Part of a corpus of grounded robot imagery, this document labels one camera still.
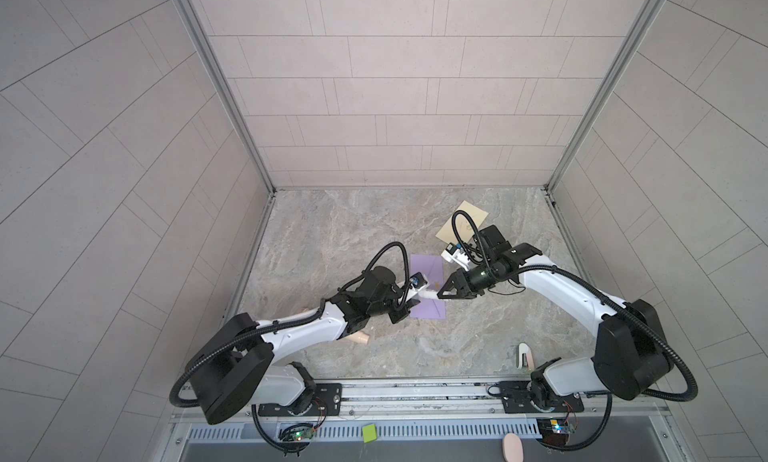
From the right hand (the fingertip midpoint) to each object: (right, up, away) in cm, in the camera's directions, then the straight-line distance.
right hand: (442, 296), depth 75 cm
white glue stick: (-4, 0, +1) cm, 4 cm away
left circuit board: (-32, -27, -11) cm, 43 cm away
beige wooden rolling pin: (-21, -12, +4) cm, 25 cm away
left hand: (-5, -1, +6) cm, 7 cm away
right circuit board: (+25, -29, -7) cm, 39 cm away
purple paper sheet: (-1, +3, +19) cm, 20 cm away
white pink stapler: (+22, -16, +2) cm, 27 cm away
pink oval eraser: (+14, -30, -11) cm, 35 cm away
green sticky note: (-18, -27, -10) cm, 34 cm away
